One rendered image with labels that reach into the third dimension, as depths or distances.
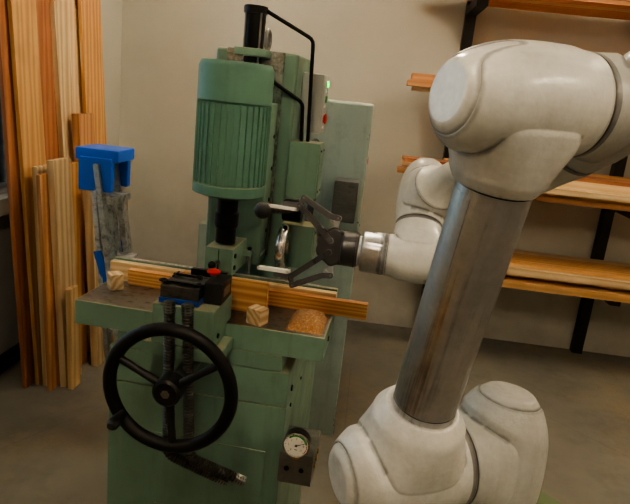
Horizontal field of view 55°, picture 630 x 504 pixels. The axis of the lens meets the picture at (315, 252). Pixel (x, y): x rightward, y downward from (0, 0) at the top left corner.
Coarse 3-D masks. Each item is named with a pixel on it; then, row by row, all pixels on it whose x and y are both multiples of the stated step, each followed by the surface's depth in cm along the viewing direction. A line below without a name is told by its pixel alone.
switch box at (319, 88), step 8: (304, 80) 165; (320, 80) 164; (328, 80) 171; (304, 88) 165; (312, 88) 165; (320, 88) 165; (304, 96) 166; (312, 96) 165; (320, 96) 165; (304, 104) 166; (312, 104) 166; (320, 104) 166; (304, 112) 167; (312, 112) 166; (320, 112) 166; (304, 120) 167; (312, 120) 167; (320, 120) 167; (304, 128) 168; (312, 128) 168; (320, 128) 168
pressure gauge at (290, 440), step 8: (288, 432) 136; (296, 432) 135; (304, 432) 136; (288, 440) 135; (296, 440) 135; (304, 440) 135; (288, 448) 136; (296, 448) 136; (304, 448) 135; (296, 456) 136
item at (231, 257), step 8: (240, 240) 155; (208, 248) 146; (216, 248) 146; (224, 248) 146; (232, 248) 147; (240, 248) 153; (208, 256) 147; (216, 256) 147; (224, 256) 146; (232, 256) 146; (240, 256) 154; (224, 264) 147; (232, 264) 147; (240, 264) 155; (232, 272) 148
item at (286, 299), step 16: (128, 272) 155; (144, 272) 155; (160, 272) 156; (272, 288) 153; (272, 304) 152; (288, 304) 151; (304, 304) 150; (320, 304) 150; (336, 304) 149; (352, 304) 148
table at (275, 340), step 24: (96, 288) 151; (144, 288) 154; (96, 312) 142; (120, 312) 141; (144, 312) 140; (240, 312) 145; (288, 312) 148; (240, 336) 138; (264, 336) 137; (288, 336) 136; (312, 336) 136; (312, 360) 137
